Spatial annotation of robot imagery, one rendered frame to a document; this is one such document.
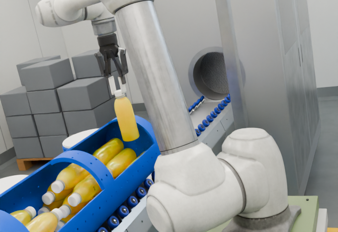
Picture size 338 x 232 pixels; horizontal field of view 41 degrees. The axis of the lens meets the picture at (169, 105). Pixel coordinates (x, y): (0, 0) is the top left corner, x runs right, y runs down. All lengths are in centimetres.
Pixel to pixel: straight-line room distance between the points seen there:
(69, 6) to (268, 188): 87
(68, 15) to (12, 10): 486
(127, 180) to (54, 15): 64
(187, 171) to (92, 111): 374
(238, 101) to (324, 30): 375
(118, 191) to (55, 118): 350
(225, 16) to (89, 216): 121
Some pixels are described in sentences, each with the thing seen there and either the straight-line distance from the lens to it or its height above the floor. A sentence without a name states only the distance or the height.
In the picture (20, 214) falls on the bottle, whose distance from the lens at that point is 149.
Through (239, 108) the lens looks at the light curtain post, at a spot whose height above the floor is 107.
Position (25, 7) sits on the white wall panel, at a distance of 668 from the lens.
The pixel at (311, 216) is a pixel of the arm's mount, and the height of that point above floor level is 104.
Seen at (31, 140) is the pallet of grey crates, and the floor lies 37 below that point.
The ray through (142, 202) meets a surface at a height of 93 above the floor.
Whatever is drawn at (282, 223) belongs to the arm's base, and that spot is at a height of 107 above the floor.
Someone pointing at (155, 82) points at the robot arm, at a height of 150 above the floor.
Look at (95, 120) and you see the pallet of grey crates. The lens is 479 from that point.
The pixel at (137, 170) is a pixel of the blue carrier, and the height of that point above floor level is 108.
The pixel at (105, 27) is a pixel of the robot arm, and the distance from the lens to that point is 172.
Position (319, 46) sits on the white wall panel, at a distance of 599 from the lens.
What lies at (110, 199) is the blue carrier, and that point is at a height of 107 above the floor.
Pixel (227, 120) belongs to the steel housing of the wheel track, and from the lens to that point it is 281.
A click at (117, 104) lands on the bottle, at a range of 178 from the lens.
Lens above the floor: 171
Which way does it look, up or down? 14 degrees down
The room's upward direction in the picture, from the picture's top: 11 degrees counter-clockwise
